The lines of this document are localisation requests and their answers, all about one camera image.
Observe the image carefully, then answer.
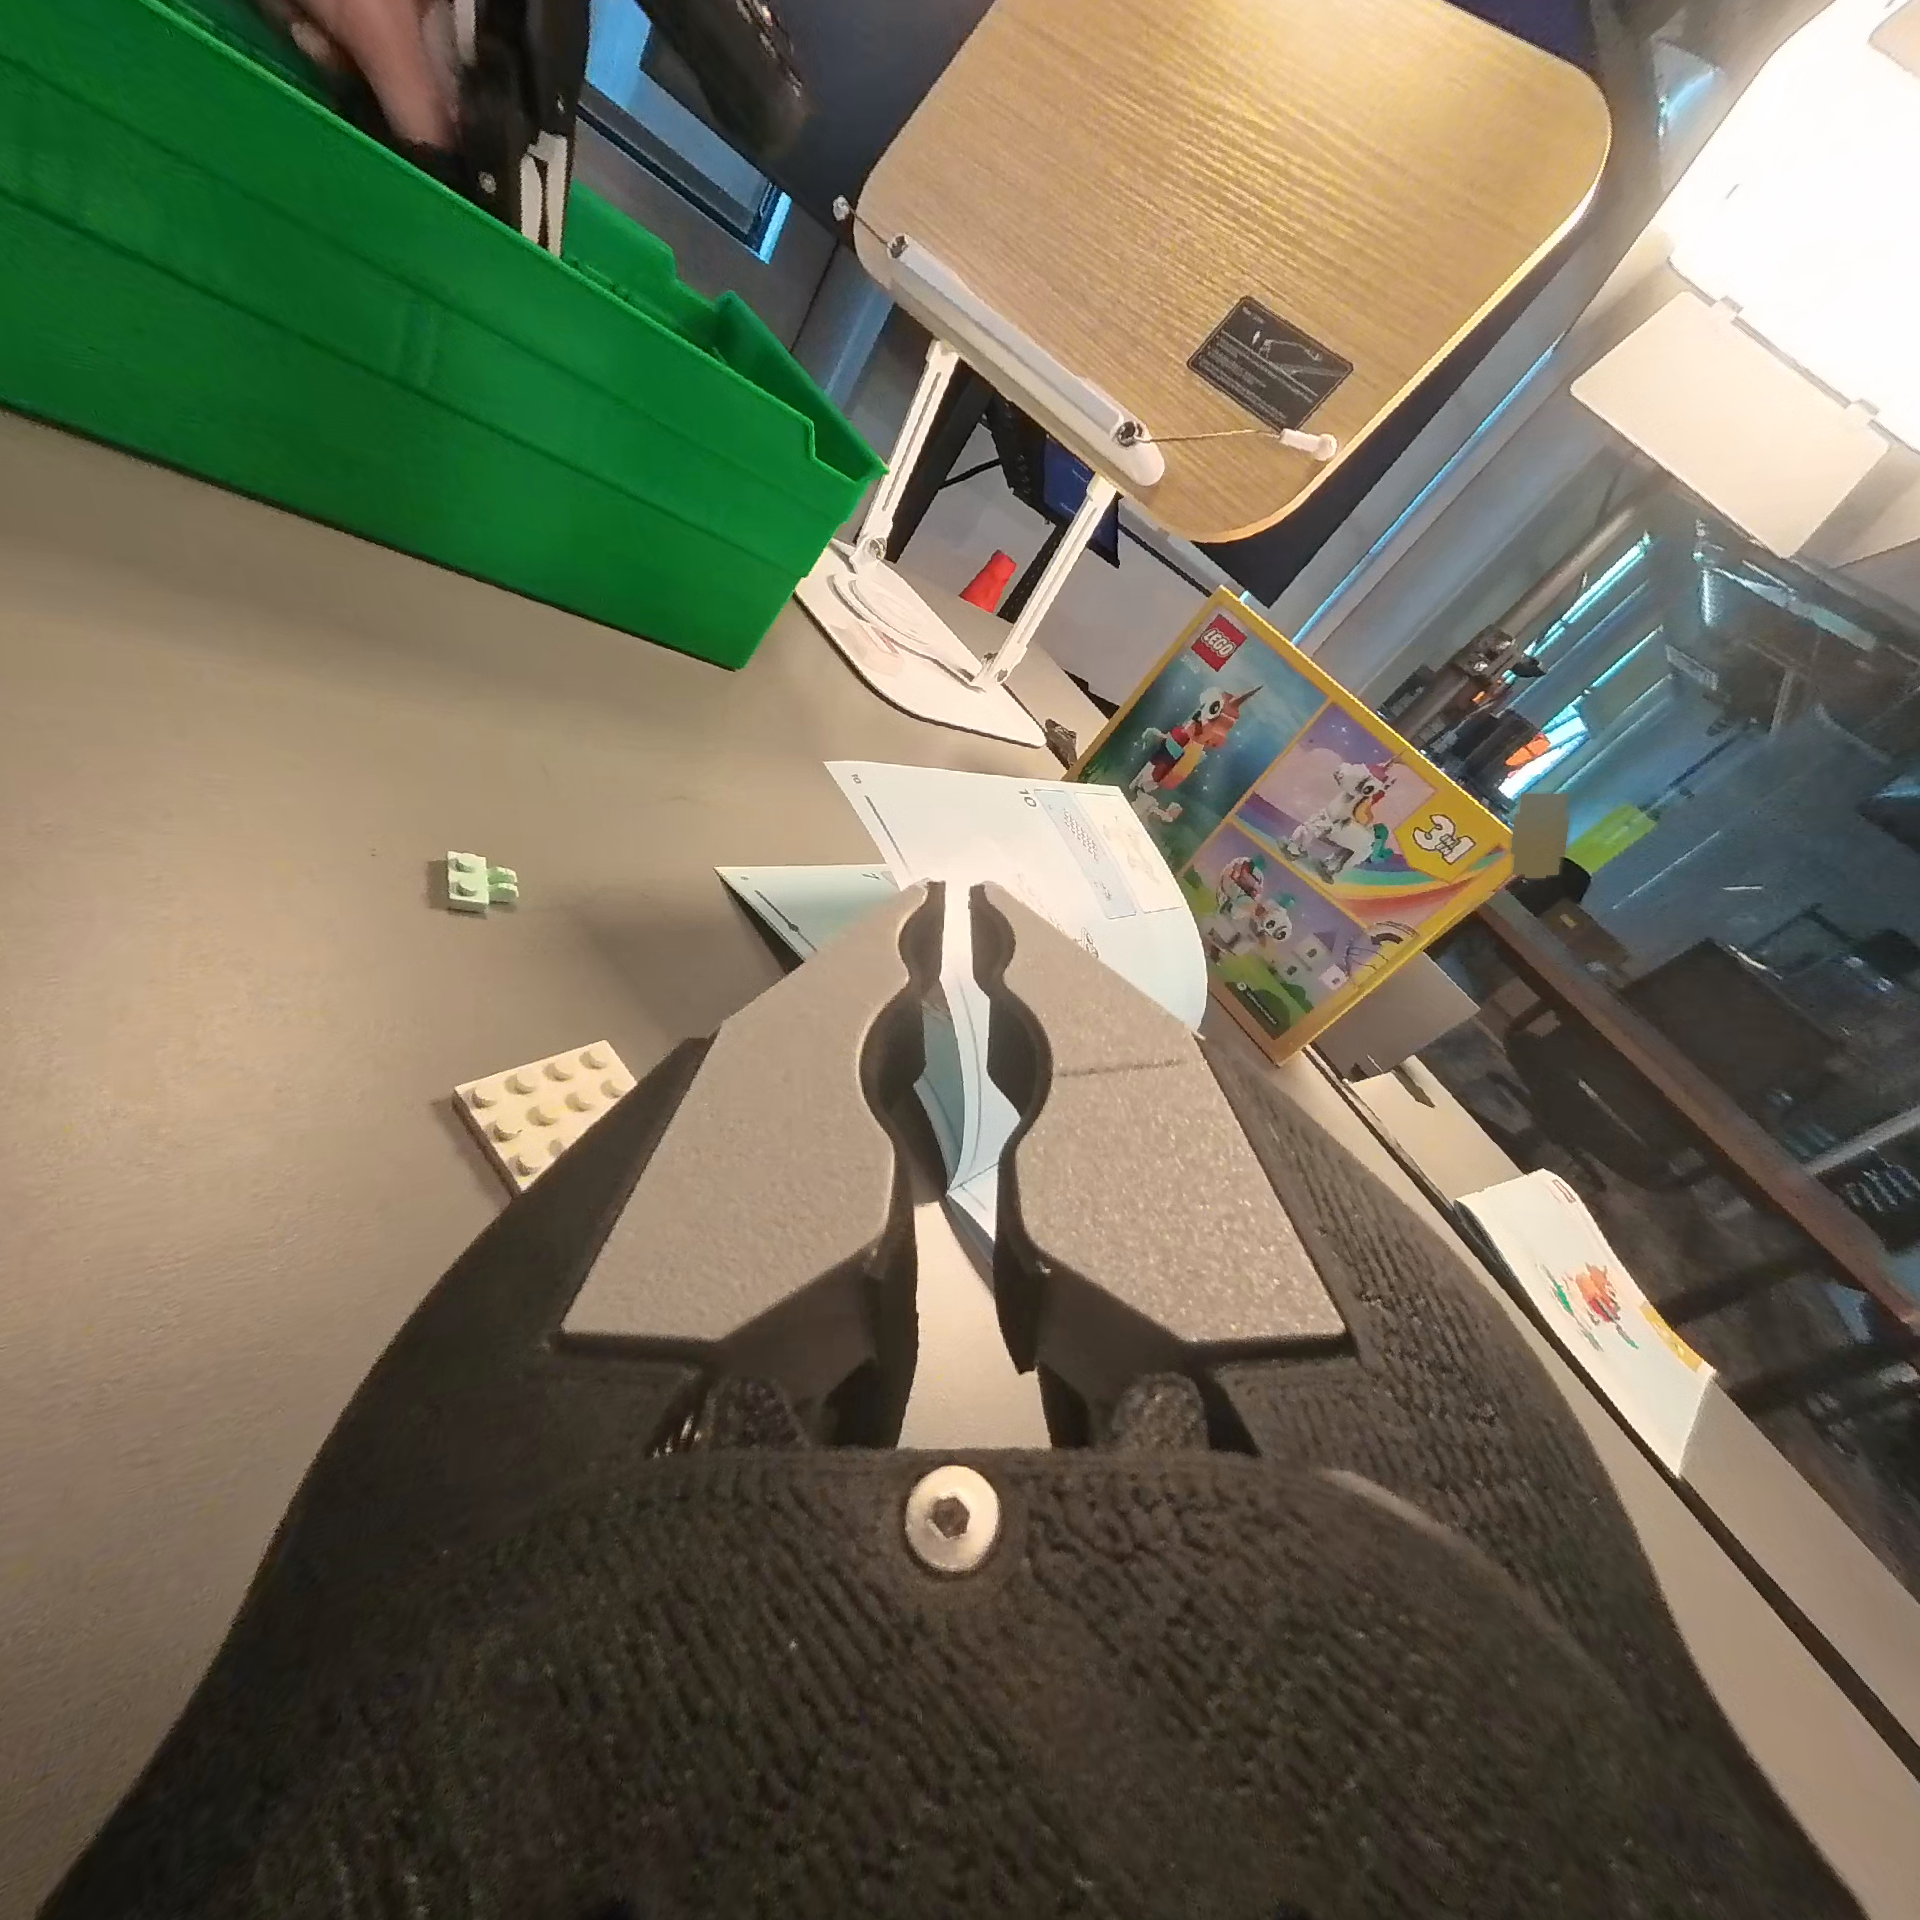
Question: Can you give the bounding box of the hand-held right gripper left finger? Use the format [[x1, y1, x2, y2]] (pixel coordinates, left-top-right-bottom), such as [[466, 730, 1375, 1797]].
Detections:
[[557, 882, 935, 1412]]

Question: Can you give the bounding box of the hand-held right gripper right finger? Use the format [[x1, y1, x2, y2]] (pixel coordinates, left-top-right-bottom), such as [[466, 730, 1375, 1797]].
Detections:
[[966, 882, 1346, 1382]]

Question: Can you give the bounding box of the green plastic bin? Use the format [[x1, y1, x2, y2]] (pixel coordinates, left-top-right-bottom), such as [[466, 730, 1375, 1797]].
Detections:
[[0, 0, 888, 671]]

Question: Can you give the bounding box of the instruction booklet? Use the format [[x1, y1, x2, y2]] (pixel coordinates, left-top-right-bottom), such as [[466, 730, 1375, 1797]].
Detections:
[[1452, 1171, 1716, 1477], [715, 761, 1211, 1249]]

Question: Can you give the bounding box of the cream lego plate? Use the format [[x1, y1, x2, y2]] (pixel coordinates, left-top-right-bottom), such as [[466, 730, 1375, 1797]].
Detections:
[[452, 1039, 640, 1197]]

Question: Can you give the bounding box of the yellow lego set box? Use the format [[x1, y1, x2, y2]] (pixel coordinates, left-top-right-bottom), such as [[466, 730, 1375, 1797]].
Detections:
[[1072, 587, 1517, 1067]]

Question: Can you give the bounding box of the person's left hand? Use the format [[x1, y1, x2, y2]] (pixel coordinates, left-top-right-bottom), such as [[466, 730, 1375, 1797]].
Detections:
[[285, 0, 471, 153]]

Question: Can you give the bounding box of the closed instruction booklet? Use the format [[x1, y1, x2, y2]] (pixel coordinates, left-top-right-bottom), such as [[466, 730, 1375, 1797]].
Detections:
[[1452, 1171, 1716, 1477]]

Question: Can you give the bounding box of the wooden board white stand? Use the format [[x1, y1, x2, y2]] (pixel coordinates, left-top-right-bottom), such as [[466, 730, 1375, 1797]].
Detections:
[[791, 0, 1614, 748]]

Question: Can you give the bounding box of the white flat panel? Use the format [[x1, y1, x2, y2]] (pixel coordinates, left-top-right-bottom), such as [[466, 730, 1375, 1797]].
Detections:
[[1570, 289, 1895, 559]]

